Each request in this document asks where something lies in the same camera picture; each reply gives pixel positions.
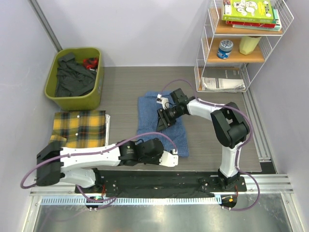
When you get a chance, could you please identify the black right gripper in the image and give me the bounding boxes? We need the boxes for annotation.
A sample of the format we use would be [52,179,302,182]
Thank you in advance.
[156,105,184,132]

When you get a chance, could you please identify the blue checked long sleeve shirt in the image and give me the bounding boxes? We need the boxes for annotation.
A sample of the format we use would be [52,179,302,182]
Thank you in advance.
[137,91,189,157]

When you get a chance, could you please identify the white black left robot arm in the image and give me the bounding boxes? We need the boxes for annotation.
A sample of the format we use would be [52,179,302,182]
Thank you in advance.
[36,138,166,193]

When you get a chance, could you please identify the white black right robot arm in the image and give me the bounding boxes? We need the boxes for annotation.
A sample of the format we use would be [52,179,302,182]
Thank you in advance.
[156,88,251,191]

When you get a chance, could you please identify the white folded paper booklet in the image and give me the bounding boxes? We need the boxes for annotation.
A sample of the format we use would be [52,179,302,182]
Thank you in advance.
[201,77,246,92]

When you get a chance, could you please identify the folded yellow plaid shirt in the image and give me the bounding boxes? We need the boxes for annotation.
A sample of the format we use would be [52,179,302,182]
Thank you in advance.
[49,110,107,148]

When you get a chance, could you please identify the red black garment in bin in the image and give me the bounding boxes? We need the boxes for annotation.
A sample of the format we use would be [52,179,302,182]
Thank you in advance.
[83,58,99,70]

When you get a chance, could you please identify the blue white round tin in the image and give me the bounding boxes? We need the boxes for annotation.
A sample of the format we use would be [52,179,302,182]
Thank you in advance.
[217,40,234,59]

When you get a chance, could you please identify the olive green plastic bin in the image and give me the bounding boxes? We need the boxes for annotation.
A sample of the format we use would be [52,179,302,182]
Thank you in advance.
[44,47,104,111]

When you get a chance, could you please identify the dark grey shirt in bin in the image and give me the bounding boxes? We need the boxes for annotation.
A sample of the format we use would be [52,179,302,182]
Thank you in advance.
[55,52,97,97]

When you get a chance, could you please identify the pale yellow faceted vase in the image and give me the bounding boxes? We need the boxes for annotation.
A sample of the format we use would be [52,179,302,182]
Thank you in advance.
[239,36,261,55]

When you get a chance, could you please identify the red book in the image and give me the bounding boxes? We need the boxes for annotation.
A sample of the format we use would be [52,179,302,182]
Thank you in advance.
[226,20,276,29]

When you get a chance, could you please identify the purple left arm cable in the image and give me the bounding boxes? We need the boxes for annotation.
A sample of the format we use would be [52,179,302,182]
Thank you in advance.
[20,132,178,222]

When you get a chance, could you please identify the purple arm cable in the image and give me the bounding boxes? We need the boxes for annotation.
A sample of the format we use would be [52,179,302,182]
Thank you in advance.
[158,79,261,213]
[20,132,178,222]

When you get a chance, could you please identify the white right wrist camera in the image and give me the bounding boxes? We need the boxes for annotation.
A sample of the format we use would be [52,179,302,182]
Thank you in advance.
[156,94,169,110]

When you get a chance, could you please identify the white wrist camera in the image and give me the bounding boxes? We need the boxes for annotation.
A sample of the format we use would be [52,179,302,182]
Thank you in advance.
[156,94,169,110]
[159,149,179,167]

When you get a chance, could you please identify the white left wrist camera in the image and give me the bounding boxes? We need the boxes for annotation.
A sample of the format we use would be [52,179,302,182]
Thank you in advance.
[159,149,179,167]

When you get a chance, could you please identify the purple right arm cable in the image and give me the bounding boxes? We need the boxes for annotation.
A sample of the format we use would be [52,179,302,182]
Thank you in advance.
[158,79,261,213]

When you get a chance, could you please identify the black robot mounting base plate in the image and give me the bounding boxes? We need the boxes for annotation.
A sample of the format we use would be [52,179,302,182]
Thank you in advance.
[75,171,247,194]

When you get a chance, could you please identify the white wire shelf rack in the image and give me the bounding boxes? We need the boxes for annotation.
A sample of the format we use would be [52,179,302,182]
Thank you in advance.
[194,0,294,92]

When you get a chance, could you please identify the aluminium extrusion rail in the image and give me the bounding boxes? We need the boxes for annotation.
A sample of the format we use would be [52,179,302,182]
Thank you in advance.
[30,174,294,196]

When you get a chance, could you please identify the white slotted cable duct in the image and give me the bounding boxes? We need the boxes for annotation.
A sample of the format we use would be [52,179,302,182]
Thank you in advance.
[41,195,222,206]

